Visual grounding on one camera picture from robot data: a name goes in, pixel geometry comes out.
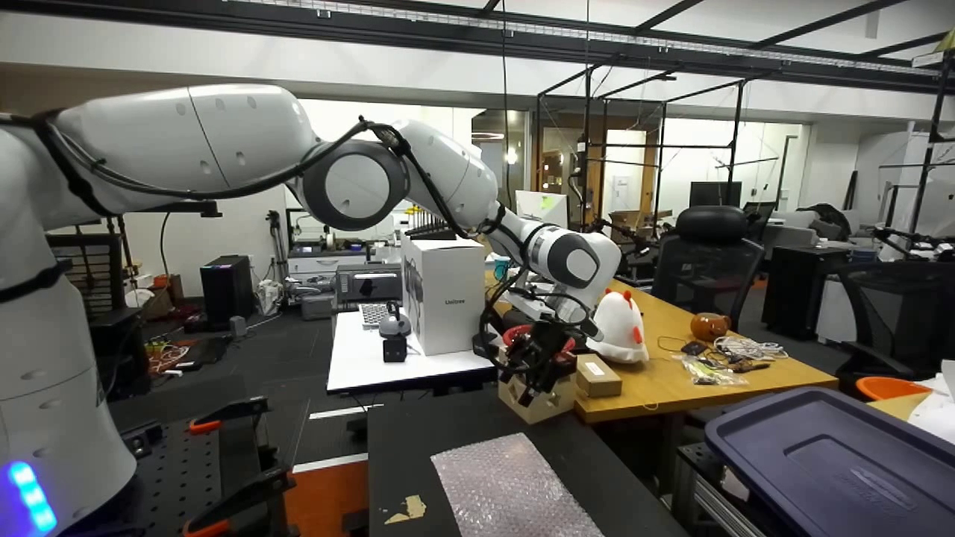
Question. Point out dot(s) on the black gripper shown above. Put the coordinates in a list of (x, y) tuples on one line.
[(542, 353)]

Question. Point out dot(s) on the orange ball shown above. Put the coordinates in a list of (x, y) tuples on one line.
[(709, 326)]

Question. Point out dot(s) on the dark blue storage bin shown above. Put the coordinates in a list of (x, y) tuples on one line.
[(833, 467)]

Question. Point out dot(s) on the orange bowl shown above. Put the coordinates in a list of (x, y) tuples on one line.
[(886, 388)]

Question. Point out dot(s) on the torn tape scrap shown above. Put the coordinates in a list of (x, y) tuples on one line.
[(410, 511)]

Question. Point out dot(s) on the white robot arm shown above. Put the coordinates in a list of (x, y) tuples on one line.
[(61, 451)]

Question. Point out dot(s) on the white box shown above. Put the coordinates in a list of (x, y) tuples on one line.
[(443, 293)]

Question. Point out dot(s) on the black office chair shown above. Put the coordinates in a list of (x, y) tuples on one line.
[(709, 262)]

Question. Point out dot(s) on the bubble wrap plastic sheet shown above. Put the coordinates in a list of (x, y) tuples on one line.
[(501, 488)]

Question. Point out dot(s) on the wooden desk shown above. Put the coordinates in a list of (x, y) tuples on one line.
[(669, 382)]

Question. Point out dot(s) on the wooden shape sorter box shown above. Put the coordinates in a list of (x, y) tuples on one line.
[(531, 403)]

